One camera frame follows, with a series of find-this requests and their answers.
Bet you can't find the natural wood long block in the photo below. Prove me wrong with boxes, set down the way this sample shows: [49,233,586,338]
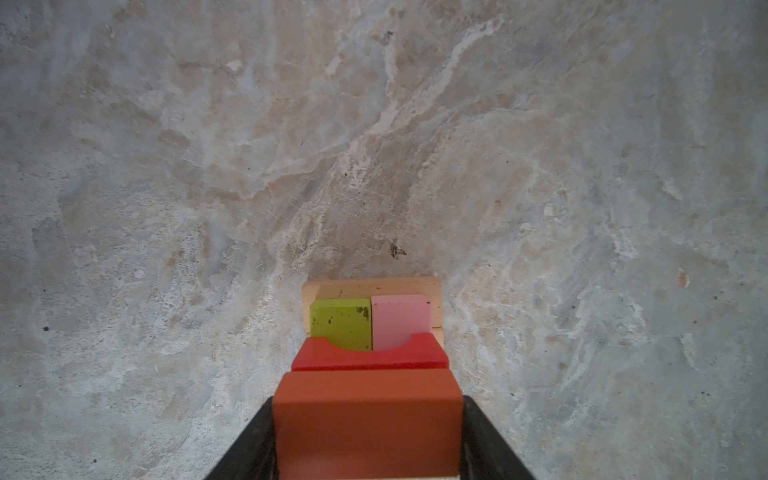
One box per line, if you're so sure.
[301,276,443,337]
[431,327,445,348]

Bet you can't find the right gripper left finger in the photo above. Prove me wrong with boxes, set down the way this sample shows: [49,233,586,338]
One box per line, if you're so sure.
[205,397,278,480]

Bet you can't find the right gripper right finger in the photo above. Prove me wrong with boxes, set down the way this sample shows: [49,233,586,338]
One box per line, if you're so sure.
[459,395,535,480]

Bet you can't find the orange block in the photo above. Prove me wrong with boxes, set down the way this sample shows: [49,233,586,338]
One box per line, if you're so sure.
[273,369,464,479]

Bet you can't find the red arch block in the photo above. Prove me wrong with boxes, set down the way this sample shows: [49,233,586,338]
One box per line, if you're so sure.
[291,333,450,372]

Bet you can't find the pink block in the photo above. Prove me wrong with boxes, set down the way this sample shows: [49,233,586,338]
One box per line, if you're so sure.
[371,294,432,351]

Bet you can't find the lime green block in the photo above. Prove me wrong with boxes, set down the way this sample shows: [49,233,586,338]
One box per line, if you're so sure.
[310,298,373,351]

